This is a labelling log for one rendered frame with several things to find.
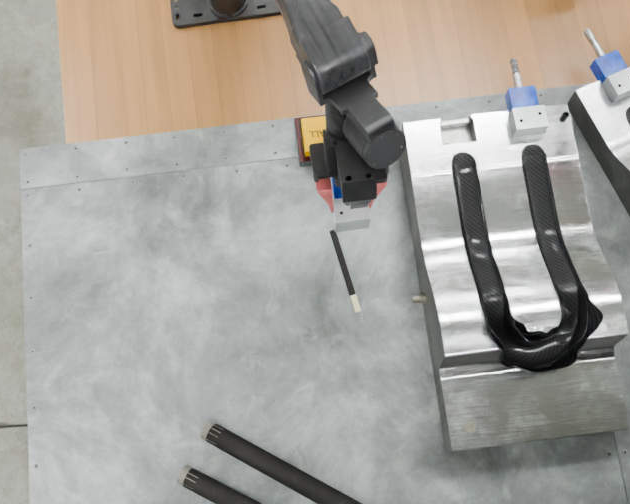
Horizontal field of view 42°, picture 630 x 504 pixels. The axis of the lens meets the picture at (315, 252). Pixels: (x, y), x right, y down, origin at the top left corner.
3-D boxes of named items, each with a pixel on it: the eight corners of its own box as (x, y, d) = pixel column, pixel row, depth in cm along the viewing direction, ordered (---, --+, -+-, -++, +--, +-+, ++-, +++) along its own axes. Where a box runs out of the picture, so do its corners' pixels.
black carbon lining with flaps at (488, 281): (444, 158, 129) (454, 134, 119) (546, 147, 129) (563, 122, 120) (483, 381, 120) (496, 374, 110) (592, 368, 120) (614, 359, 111)
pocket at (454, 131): (435, 127, 132) (438, 118, 128) (468, 123, 132) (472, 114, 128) (439, 154, 131) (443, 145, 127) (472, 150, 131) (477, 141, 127)
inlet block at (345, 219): (323, 148, 124) (323, 136, 119) (356, 145, 125) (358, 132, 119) (334, 232, 122) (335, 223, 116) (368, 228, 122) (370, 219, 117)
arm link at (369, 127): (422, 147, 102) (409, 74, 92) (362, 180, 101) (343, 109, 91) (376, 97, 109) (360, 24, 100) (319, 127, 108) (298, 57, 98)
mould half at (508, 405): (397, 144, 137) (405, 109, 124) (551, 126, 137) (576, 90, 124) (445, 452, 124) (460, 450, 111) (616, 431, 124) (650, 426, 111)
